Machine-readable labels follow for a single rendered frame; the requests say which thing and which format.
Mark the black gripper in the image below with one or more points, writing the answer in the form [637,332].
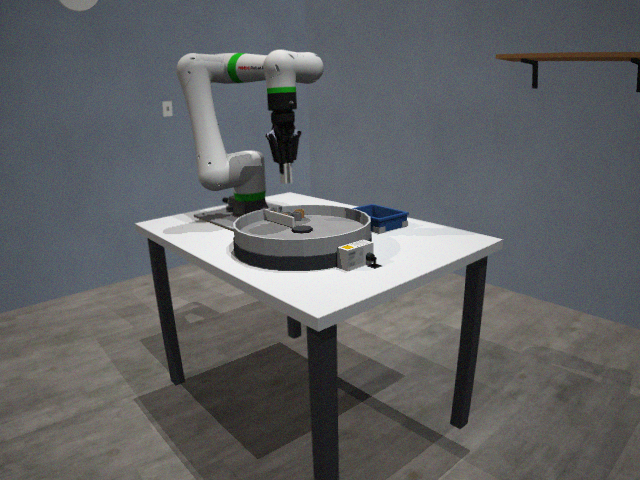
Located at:
[288,150]

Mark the blue crate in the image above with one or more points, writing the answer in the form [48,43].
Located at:
[382,223]

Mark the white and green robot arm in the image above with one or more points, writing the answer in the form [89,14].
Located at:
[245,170]

